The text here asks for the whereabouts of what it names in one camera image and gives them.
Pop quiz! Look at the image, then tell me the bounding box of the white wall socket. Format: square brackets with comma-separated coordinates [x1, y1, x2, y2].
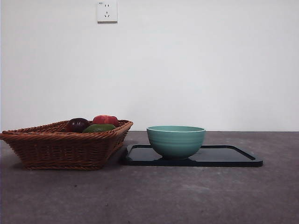
[97, 0, 118, 23]

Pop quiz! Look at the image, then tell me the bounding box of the red apple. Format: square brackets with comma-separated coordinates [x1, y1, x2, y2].
[92, 114, 119, 128]

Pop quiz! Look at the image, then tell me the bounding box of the teal ribbed bowl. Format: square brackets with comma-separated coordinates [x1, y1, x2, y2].
[146, 125, 206, 161]

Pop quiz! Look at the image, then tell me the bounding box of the green avocado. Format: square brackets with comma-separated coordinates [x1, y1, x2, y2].
[82, 124, 117, 133]

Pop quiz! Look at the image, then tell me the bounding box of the dark rectangular tray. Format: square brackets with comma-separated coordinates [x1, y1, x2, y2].
[120, 144, 264, 168]

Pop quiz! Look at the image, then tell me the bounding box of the dark purple fruit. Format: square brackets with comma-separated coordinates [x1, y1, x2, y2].
[65, 117, 91, 133]

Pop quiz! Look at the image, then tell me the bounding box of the brown wicker basket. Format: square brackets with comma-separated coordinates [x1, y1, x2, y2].
[0, 119, 134, 170]

